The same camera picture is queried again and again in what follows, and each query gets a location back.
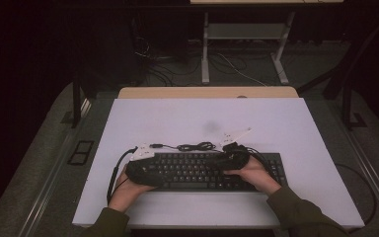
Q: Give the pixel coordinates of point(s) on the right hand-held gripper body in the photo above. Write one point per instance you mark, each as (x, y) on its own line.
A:
(237, 154)

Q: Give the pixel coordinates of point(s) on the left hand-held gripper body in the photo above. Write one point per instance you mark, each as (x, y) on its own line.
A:
(141, 171)

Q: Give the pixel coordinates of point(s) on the black computer keyboard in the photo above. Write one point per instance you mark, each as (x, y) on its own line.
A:
(190, 171)

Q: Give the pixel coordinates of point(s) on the person's left hand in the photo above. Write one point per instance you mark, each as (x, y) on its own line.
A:
(126, 194)

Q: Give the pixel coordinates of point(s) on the person's right hand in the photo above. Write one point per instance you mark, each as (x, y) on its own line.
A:
(256, 176)

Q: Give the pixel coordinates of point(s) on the white board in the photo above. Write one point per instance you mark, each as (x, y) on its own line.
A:
(177, 121)

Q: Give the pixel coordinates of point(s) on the round table grommet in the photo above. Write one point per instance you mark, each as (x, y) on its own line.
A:
(242, 96)

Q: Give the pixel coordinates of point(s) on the black floor outlet plate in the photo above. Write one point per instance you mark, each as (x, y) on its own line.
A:
(80, 152)

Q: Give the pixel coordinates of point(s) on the wooden table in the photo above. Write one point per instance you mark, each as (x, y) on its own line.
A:
(177, 93)

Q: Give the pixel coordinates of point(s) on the black metal stand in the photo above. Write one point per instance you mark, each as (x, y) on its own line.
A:
(76, 105)
(347, 108)

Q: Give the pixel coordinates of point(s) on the metal floor rail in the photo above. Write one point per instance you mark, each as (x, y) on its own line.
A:
(375, 184)
(46, 194)

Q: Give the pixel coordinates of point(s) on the table with white metal frame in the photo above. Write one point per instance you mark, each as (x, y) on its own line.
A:
(243, 31)

